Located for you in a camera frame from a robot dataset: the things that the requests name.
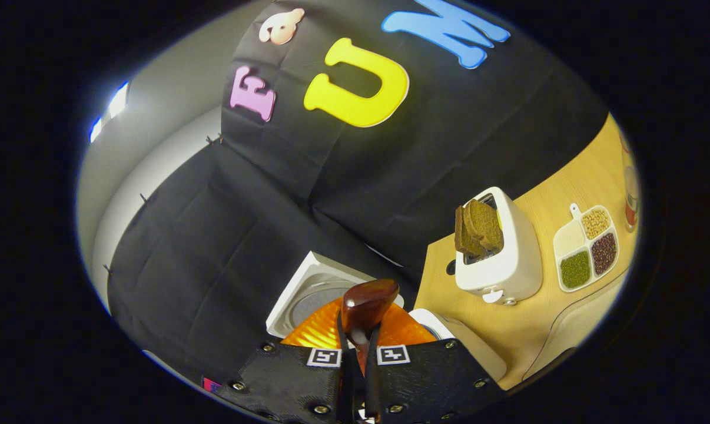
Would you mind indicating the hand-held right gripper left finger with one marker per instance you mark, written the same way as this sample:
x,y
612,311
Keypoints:
x,y
284,383

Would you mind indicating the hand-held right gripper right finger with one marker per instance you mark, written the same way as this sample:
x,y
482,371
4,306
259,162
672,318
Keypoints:
x,y
431,383

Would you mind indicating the white rice cooker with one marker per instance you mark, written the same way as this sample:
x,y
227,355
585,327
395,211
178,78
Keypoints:
x,y
308,288

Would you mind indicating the brown wooden spoon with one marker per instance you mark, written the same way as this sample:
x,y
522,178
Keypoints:
x,y
367,300

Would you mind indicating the glass bowl of rice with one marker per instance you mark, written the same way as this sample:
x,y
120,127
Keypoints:
x,y
584,321

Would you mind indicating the brown bread slice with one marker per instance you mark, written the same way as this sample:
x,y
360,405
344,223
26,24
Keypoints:
x,y
461,235
487,227

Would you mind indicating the white toaster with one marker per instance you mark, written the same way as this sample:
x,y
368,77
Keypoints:
x,y
511,253

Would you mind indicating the white divided grain dish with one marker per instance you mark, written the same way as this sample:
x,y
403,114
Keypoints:
x,y
584,253

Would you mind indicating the black backdrop cloth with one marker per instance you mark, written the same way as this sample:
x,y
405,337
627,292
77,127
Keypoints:
x,y
390,159

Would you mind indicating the clear plastic bottle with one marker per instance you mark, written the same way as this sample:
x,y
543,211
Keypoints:
x,y
630,188

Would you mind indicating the large ceiling light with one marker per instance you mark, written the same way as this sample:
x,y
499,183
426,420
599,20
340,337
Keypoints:
x,y
112,109

